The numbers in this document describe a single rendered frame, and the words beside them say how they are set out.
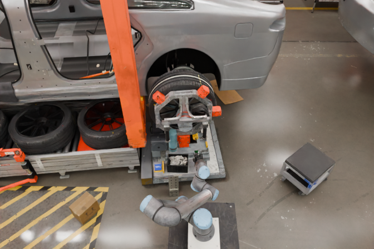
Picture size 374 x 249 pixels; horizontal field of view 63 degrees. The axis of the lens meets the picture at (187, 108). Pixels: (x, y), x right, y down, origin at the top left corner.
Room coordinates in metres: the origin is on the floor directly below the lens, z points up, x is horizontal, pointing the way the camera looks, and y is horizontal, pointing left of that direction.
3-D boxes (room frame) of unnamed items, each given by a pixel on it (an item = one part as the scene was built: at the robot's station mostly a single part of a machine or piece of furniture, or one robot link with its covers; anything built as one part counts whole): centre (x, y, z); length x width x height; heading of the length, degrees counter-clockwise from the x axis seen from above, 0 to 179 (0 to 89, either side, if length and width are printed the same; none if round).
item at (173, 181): (1.75, 0.14, 0.21); 0.10 x 0.10 x 0.42; 6
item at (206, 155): (2.25, 0.01, 0.13); 0.50 x 0.36 x 0.10; 96
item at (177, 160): (1.75, 0.09, 0.51); 0.20 x 0.14 x 0.13; 88
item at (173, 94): (2.08, 0.03, 0.85); 0.54 x 0.07 x 0.54; 96
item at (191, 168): (1.75, 0.11, 0.44); 0.43 x 0.17 x 0.03; 96
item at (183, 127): (2.01, 0.02, 0.85); 0.21 x 0.14 x 0.14; 6
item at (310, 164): (1.91, -1.28, 0.17); 0.43 x 0.36 x 0.34; 128
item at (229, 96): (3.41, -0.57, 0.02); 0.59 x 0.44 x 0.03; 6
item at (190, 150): (2.25, 0.05, 0.32); 0.40 x 0.30 x 0.28; 96
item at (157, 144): (2.31, 0.33, 0.26); 0.42 x 0.18 x 0.35; 6
